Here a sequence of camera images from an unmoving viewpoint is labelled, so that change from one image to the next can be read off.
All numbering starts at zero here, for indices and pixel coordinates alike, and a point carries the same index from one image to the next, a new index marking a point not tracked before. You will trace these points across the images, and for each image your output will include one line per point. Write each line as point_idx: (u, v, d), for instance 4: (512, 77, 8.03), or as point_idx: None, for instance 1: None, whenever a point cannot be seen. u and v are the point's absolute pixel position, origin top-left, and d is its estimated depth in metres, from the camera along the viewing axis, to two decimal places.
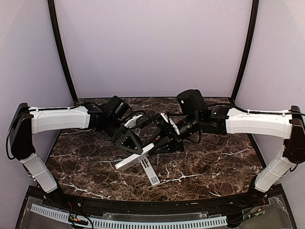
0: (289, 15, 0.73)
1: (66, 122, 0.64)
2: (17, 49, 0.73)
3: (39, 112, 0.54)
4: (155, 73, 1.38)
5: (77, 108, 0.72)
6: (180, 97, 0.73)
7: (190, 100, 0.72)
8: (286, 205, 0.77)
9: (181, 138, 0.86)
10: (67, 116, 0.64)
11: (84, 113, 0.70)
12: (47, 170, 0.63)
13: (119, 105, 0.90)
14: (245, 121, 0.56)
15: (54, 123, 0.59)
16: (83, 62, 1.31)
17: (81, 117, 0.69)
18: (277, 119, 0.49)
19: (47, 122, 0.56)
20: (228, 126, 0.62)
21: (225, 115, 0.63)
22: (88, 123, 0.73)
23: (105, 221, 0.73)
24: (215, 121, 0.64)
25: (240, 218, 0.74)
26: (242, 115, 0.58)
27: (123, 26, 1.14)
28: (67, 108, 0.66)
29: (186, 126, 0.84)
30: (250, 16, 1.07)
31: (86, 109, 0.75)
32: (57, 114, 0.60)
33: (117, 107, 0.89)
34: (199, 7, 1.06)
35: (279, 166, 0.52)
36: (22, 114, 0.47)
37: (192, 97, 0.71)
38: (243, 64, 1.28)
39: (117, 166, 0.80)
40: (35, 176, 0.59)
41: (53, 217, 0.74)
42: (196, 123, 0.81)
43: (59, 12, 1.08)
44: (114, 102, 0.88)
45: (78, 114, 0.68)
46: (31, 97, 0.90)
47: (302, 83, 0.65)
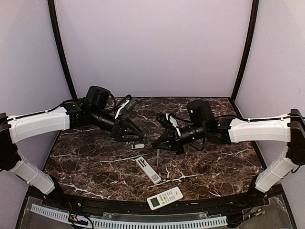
0: (290, 15, 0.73)
1: (47, 126, 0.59)
2: (16, 49, 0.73)
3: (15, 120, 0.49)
4: (155, 73, 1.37)
5: (55, 109, 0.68)
6: (190, 107, 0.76)
7: (199, 111, 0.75)
8: (286, 205, 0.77)
9: (182, 140, 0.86)
10: (49, 119, 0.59)
11: (62, 114, 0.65)
12: (41, 172, 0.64)
13: (97, 95, 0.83)
14: (246, 130, 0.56)
15: (35, 129, 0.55)
16: (83, 62, 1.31)
17: (61, 119, 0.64)
18: (275, 123, 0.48)
19: (27, 130, 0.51)
20: (231, 135, 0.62)
21: (227, 126, 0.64)
22: (69, 124, 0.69)
23: (105, 221, 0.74)
24: (219, 132, 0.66)
25: (239, 218, 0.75)
26: (244, 124, 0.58)
27: (123, 26, 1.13)
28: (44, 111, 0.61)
29: (189, 132, 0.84)
30: (250, 16, 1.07)
31: (65, 109, 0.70)
32: (37, 119, 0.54)
33: (96, 98, 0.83)
34: (199, 7, 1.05)
35: (281, 166, 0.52)
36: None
37: (202, 108, 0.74)
38: (243, 64, 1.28)
39: (154, 207, 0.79)
40: (30, 181, 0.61)
41: (53, 217, 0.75)
42: (201, 131, 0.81)
43: (59, 12, 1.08)
44: (92, 94, 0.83)
45: (57, 116, 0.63)
46: (31, 97, 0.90)
47: (302, 82, 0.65)
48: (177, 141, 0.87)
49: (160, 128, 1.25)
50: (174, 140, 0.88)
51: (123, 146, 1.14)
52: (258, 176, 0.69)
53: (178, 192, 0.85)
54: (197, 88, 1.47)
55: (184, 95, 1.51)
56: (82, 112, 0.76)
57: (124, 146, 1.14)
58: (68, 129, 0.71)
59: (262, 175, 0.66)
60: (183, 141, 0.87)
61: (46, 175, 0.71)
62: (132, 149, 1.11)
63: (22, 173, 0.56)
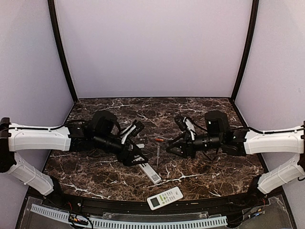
0: (290, 15, 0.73)
1: (46, 144, 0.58)
2: (16, 49, 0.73)
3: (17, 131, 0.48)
4: (155, 72, 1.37)
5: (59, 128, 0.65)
6: (208, 117, 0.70)
7: (216, 122, 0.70)
8: (286, 205, 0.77)
9: (193, 146, 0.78)
10: (50, 139, 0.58)
11: (64, 136, 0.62)
12: (38, 175, 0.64)
13: (103, 121, 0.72)
14: (262, 141, 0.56)
15: (32, 144, 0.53)
16: (83, 62, 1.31)
17: (60, 140, 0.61)
18: (289, 136, 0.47)
19: (25, 143, 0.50)
20: (247, 148, 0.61)
21: (242, 138, 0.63)
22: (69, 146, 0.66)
23: (105, 221, 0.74)
24: (234, 144, 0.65)
25: (240, 218, 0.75)
26: (259, 137, 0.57)
27: (123, 26, 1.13)
28: (47, 128, 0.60)
29: (202, 140, 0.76)
30: (251, 16, 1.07)
31: (68, 130, 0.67)
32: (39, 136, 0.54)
33: (100, 124, 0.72)
34: (199, 7, 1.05)
35: (289, 171, 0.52)
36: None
37: (220, 119, 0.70)
38: (242, 64, 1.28)
39: (154, 207, 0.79)
40: (27, 182, 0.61)
41: (53, 217, 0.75)
42: (215, 141, 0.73)
43: (59, 12, 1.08)
44: (95, 119, 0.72)
45: (58, 137, 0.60)
46: (31, 98, 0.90)
47: (302, 83, 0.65)
48: (189, 147, 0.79)
49: (160, 128, 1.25)
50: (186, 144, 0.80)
51: None
52: (261, 179, 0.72)
53: (178, 192, 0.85)
54: (197, 88, 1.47)
55: (184, 95, 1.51)
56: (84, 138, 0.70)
57: None
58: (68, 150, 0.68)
59: (268, 176, 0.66)
60: (194, 149, 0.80)
61: (44, 178, 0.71)
62: None
63: (18, 175, 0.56)
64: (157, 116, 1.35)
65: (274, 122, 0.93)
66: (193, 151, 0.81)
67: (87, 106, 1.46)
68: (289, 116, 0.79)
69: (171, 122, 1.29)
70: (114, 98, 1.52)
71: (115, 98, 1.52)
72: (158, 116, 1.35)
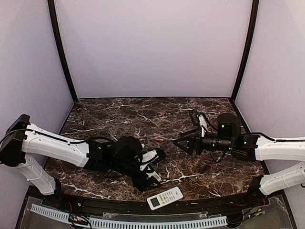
0: (290, 15, 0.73)
1: (59, 155, 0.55)
2: (16, 49, 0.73)
3: (35, 136, 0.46)
4: (155, 72, 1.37)
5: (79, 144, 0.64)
6: (222, 120, 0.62)
7: (230, 127, 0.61)
8: (286, 205, 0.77)
9: (201, 144, 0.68)
10: (65, 152, 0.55)
11: (80, 153, 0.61)
12: (43, 175, 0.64)
13: (125, 150, 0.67)
14: (273, 150, 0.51)
15: (47, 151, 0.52)
16: (83, 62, 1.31)
17: (76, 157, 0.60)
18: (300, 144, 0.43)
19: (40, 149, 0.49)
20: (257, 155, 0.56)
21: (253, 144, 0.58)
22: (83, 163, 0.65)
23: (105, 221, 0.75)
24: (244, 150, 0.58)
25: (240, 218, 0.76)
26: (271, 143, 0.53)
27: (123, 26, 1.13)
28: (67, 141, 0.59)
29: (211, 140, 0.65)
30: (250, 16, 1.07)
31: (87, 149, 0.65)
32: (55, 146, 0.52)
33: (122, 151, 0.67)
34: (199, 7, 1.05)
35: (295, 177, 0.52)
36: (16, 132, 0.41)
37: (235, 124, 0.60)
38: (242, 64, 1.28)
39: (154, 207, 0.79)
40: (29, 180, 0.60)
41: (53, 217, 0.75)
42: (225, 144, 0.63)
43: (59, 11, 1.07)
44: (120, 145, 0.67)
45: (75, 152, 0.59)
46: (31, 98, 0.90)
47: (302, 83, 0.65)
48: (197, 142, 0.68)
49: (160, 128, 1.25)
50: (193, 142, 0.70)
51: None
52: (263, 180, 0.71)
53: (178, 192, 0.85)
54: (197, 88, 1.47)
55: (184, 95, 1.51)
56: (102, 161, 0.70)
57: None
58: (81, 166, 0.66)
59: (271, 178, 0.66)
60: (199, 147, 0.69)
61: (48, 179, 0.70)
62: None
63: (26, 173, 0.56)
64: (157, 116, 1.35)
65: (274, 122, 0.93)
66: (198, 149, 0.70)
67: (87, 106, 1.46)
68: (289, 116, 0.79)
69: (171, 122, 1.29)
70: (114, 98, 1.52)
71: (115, 98, 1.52)
72: (158, 116, 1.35)
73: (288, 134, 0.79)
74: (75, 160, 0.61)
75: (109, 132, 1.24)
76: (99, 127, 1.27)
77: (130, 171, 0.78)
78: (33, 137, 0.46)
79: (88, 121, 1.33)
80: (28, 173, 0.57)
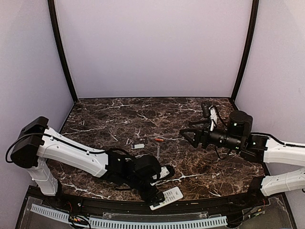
0: (289, 16, 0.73)
1: (75, 163, 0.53)
2: (16, 49, 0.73)
3: (53, 142, 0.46)
4: (155, 72, 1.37)
5: (98, 155, 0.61)
6: (234, 118, 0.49)
7: (242, 126, 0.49)
8: (286, 205, 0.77)
9: (207, 140, 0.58)
10: (82, 161, 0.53)
11: (100, 164, 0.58)
12: (49, 177, 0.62)
13: (147, 168, 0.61)
14: (282, 154, 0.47)
15: (66, 159, 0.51)
16: (83, 62, 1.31)
17: (95, 167, 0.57)
18: None
19: (57, 156, 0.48)
20: (265, 157, 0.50)
21: (263, 146, 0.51)
22: (99, 174, 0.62)
23: (105, 221, 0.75)
24: (253, 150, 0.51)
25: (240, 218, 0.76)
26: (280, 147, 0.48)
27: (123, 26, 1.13)
28: (86, 150, 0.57)
29: (219, 135, 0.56)
30: (250, 17, 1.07)
31: (105, 161, 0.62)
32: (72, 154, 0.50)
33: (142, 169, 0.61)
34: (199, 7, 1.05)
35: (299, 182, 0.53)
36: (32, 136, 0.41)
37: (248, 124, 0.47)
38: (242, 64, 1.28)
39: (153, 208, 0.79)
40: (34, 180, 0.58)
41: (53, 217, 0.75)
42: (233, 143, 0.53)
43: (59, 11, 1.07)
44: (143, 162, 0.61)
45: (94, 163, 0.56)
46: (31, 98, 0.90)
47: (302, 82, 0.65)
48: (204, 137, 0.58)
49: (160, 128, 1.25)
50: (198, 137, 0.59)
51: (123, 146, 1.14)
52: (264, 181, 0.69)
53: (178, 192, 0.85)
54: (197, 88, 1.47)
55: (183, 95, 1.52)
56: (120, 174, 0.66)
57: (124, 146, 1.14)
58: (98, 177, 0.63)
59: (272, 180, 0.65)
60: (205, 143, 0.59)
61: (53, 181, 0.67)
62: (132, 149, 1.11)
63: (34, 175, 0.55)
64: (157, 116, 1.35)
65: (274, 122, 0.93)
66: (204, 144, 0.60)
67: (87, 106, 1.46)
68: (289, 116, 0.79)
69: (171, 122, 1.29)
70: (114, 98, 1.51)
71: (115, 98, 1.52)
72: (158, 116, 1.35)
73: (288, 134, 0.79)
74: (92, 170, 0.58)
75: (109, 132, 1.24)
76: (99, 127, 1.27)
77: (144, 184, 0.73)
78: (50, 143, 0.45)
79: (88, 121, 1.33)
80: (37, 176, 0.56)
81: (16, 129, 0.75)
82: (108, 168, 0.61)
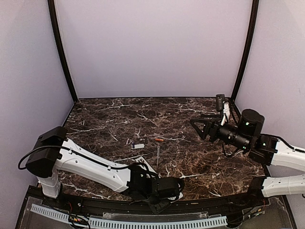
0: (290, 16, 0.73)
1: (96, 178, 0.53)
2: (16, 49, 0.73)
3: (72, 157, 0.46)
4: (155, 72, 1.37)
5: (122, 170, 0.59)
6: (246, 116, 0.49)
7: (253, 126, 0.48)
8: (286, 205, 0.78)
9: (216, 133, 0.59)
10: (103, 177, 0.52)
11: (121, 181, 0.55)
12: (56, 181, 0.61)
13: (169, 189, 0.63)
14: (288, 158, 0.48)
15: (85, 173, 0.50)
16: (83, 63, 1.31)
17: (116, 184, 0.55)
18: None
19: (76, 169, 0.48)
20: (274, 160, 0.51)
21: (272, 148, 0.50)
22: (119, 190, 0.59)
23: (105, 221, 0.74)
24: (261, 151, 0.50)
25: (240, 218, 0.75)
26: (290, 151, 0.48)
27: (123, 26, 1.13)
28: (108, 166, 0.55)
29: (229, 132, 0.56)
30: (250, 17, 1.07)
31: (127, 177, 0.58)
32: (92, 170, 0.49)
33: (165, 190, 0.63)
34: (199, 7, 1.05)
35: (300, 186, 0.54)
36: (48, 149, 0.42)
37: (260, 123, 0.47)
38: (242, 64, 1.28)
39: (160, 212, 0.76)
40: (41, 182, 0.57)
41: (53, 217, 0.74)
42: (242, 142, 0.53)
43: (59, 12, 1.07)
44: (167, 184, 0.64)
45: (115, 180, 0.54)
46: (31, 98, 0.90)
47: (302, 83, 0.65)
48: (213, 130, 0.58)
49: (160, 128, 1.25)
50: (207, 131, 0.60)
51: (123, 146, 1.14)
52: (266, 182, 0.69)
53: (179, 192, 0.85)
54: (197, 88, 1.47)
55: (183, 95, 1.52)
56: (141, 192, 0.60)
57: (124, 146, 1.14)
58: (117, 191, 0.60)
59: (274, 181, 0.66)
60: (213, 137, 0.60)
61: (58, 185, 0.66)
62: (132, 149, 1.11)
63: (42, 180, 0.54)
64: (157, 116, 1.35)
65: (274, 122, 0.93)
66: (212, 139, 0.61)
67: (87, 106, 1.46)
68: (289, 116, 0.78)
69: (171, 122, 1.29)
70: (114, 98, 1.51)
71: (115, 98, 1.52)
72: (158, 116, 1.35)
73: (287, 134, 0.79)
74: (114, 185, 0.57)
75: (109, 132, 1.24)
76: (100, 127, 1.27)
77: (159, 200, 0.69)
78: (69, 157, 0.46)
79: (88, 121, 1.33)
80: (45, 181, 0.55)
81: (16, 129, 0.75)
82: (129, 184, 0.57)
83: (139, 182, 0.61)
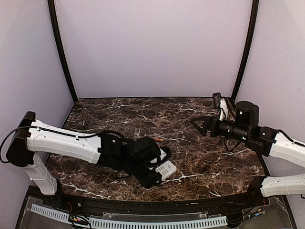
0: (289, 16, 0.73)
1: (70, 151, 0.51)
2: (16, 49, 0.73)
3: (39, 132, 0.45)
4: (155, 73, 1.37)
5: (94, 137, 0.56)
6: (239, 106, 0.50)
7: (248, 115, 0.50)
8: (286, 205, 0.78)
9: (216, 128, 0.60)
10: (73, 147, 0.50)
11: (93, 148, 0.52)
12: (47, 177, 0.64)
13: (146, 150, 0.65)
14: (287, 150, 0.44)
15: (57, 149, 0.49)
16: (83, 62, 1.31)
17: (88, 152, 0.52)
18: None
19: (47, 145, 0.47)
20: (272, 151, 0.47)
21: (271, 138, 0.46)
22: (96, 160, 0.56)
23: (105, 221, 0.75)
24: (259, 140, 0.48)
25: (240, 218, 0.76)
26: (289, 144, 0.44)
27: (122, 26, 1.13)
28: (76, 136, 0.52)
29: (228, 126, 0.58)
30: (250, 17, 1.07)
31: (100, 142, 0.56)
32: (60, 142, 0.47)
33: (142, 151, 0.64)
34: (199, 7, 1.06)
35: (298, 186, 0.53)
36: (18, 130, 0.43)
37: (253, 111, 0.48)
38: (242, 64, 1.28)
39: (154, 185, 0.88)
40: (33, 179, 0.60)
41: (53, 217, 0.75)
42: (240, 133, 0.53)
43: (59, 11, 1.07)
44: (142, 145, 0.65)
45: (85, 148, 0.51)
46: (31, 98, 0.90)
47: (302, 83, 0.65)
48: (212, 124, 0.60)
49: (160, 128, 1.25)
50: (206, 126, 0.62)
51: None
52: (266, 181, 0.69)
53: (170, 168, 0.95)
54: (197, 88, 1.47)
55: (183, 95, 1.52)
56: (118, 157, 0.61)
57: None
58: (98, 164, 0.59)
59: (273, 181, 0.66)
60: (214, 132, 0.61)
61: (53, 181, 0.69)
62: None
63: (31, 174, 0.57)
64: (157, 116, 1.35)
65: (274, 122, 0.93)
66: (213, 134, 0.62)
67: (87, 106, 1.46)
68: (289, 116, 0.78)
69: (171, 122, 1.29)
70: (114, 98, 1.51)
71: (115, 98, 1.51)
72: (157, 116, 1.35)
73: (287, 134, 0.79)
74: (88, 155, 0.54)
75: None
76: (100, 127, 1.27)
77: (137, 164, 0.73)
78: (36, 133, 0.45)
79: (88, 121, 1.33)
80: (35, 176, 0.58)
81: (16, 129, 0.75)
82: (101, 150, 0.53)
83: (113, 148, 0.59)
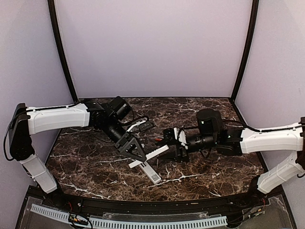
0: (289, 16, 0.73)
1: (65, 121, 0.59)
2: (16, 49, 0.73)
3: (35, 112, 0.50)
4: (155, 72, 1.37)
5: (77, 105, 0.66)
6: (200, 116, 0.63)
7: (210, 122, 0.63)
8: (286, 205, 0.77)
9: (189, 148, 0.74)
10: (67, 115, 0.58)
11: (83, 111, 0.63)
12: (47, 171, 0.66)
13: (122, 106, 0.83)
14: (257, 141, 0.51)
15: (54, 123, 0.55)
16: (83, 62, 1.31)
17: (80, 116, 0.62)
18: (288, 133, 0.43)
19: (46, 123, 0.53)
20: (243, 147, 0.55)
21: (238, 138, 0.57)
22: (88, 122, 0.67)
23: (105, 221, 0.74)
24: (229, 144, 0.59)
25: (240, 218, 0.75)
26: (256, 135, 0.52)
27: (123, 25, 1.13)
28: (65, 106, 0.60)
29: (197, 140, 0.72)
30: (250, 17, 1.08)
31: (85, 106, 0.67)
32: (55, 114, 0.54)
33: (120, 107, 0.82)
34: (199, 7, 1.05)
35: (288, 171, 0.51)
36: (19, 115, 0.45)
37: (214, 119, 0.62)
38: (242, 64, 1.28)
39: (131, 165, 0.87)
40: (34, 176, 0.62)
41: (53, 217, 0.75)
42: (209, 141, 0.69)
43: (59, 11, 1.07)
44: (117, 102, 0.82)
45: (77, 112, 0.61)
46: (31, 98, 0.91)
47: (301, 83, 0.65)
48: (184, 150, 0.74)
49: (160, 129, 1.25)
50: (180, 157, 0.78)
51: None
52: (259, 180, 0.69)
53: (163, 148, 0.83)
54: (197, 88, 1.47)
55: (183, 95, 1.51)
56: (103, 111, 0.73)
57: None
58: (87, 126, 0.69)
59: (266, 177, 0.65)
60: (188, 150, 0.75)
61: (52, 175, 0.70)
62: None
63: (32, 170, 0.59)
64: (157, 116, 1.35)
65: (274, 122, 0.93)
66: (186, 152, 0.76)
67: None
68: (289, 116, 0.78)
69: (171, 122, 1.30)
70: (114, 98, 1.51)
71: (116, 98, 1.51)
72: (158, 116, 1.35)
73: None
74: (79, 120, 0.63)
75: None
76: None
77: (115, 121, 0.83)
78: (34, 113, 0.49)
79: None
80: (35, 171, 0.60)
81: None
82: (89, 110, 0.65)
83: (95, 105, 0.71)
